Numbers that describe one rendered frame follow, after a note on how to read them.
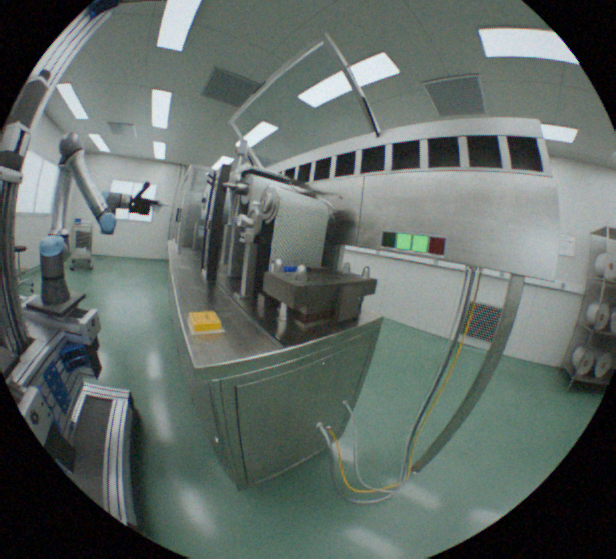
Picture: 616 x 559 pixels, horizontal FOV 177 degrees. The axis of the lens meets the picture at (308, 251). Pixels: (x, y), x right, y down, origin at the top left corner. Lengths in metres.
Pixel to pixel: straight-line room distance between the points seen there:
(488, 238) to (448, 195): 0.19
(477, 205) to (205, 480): 1.56
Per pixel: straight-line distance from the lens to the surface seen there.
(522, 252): 0.68
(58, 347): 0.93
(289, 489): 1.21
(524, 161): 0.85
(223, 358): 0.42
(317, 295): 0.54
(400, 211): 0.74
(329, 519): 1.19
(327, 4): 1.79
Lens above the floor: 1.15
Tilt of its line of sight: 4 degrees down
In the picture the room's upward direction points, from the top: 8 degrees clockwise
